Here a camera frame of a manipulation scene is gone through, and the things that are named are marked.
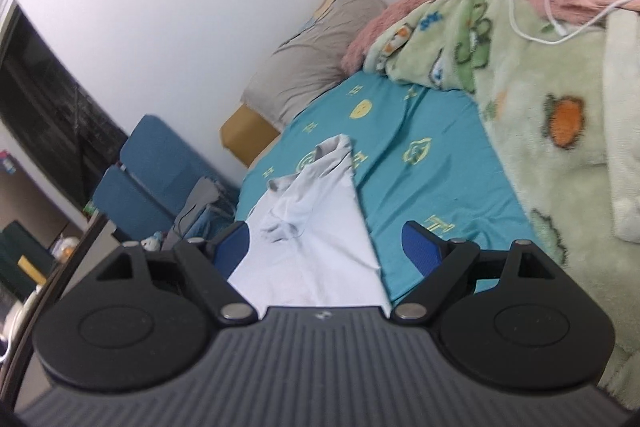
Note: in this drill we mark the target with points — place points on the teal printed bed sheet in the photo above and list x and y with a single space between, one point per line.
440 187

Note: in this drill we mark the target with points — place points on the dark barred window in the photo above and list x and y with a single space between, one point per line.
45 107

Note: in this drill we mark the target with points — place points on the white t-shirt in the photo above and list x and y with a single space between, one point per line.
310 247

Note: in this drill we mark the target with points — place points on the green printed fleece blanket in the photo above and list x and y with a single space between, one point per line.
525 72

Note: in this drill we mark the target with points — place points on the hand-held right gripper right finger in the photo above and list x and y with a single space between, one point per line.
417 244

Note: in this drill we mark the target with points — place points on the white desk with black frame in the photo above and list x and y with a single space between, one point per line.
97 232

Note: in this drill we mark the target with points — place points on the cream plush blanket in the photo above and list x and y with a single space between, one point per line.
625 132

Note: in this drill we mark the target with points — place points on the grey garment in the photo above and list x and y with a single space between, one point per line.
195 202

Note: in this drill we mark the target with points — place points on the mustard yellow cushion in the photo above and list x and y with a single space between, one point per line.
245 132

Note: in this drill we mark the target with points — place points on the grey pillow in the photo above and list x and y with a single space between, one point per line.
310 57

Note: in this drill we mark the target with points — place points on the cardboard box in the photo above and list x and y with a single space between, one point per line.
30 202

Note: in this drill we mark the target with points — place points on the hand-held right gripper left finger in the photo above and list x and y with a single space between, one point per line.
232 244

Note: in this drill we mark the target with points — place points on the blue covered chair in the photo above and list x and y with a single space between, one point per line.
125 197
165 147

